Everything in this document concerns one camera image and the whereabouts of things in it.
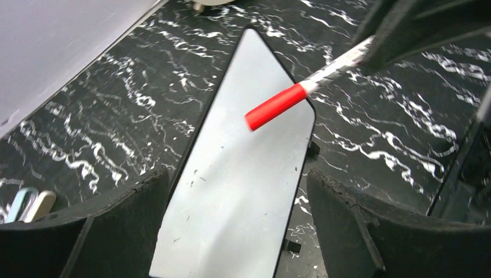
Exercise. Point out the cream cylindrical container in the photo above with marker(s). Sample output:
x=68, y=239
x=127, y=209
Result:
x=200, y=5

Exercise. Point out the black framed whiteboard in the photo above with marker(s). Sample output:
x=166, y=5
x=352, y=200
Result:
x=233, y=199

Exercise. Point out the red capped whiteboard marker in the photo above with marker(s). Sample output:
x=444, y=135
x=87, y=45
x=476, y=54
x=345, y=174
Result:
x=289, y=97

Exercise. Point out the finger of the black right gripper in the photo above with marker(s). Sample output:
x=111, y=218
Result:
x=402, y=28

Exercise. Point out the teal and cream eraser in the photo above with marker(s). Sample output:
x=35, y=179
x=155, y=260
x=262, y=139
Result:
x=30, y=204

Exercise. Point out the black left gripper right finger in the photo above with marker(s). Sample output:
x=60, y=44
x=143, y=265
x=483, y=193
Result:
x=362, y=236

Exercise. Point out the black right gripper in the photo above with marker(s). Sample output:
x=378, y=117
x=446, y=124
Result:
x=464, y=196

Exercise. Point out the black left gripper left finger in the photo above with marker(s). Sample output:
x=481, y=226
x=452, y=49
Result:
x=110, y=235

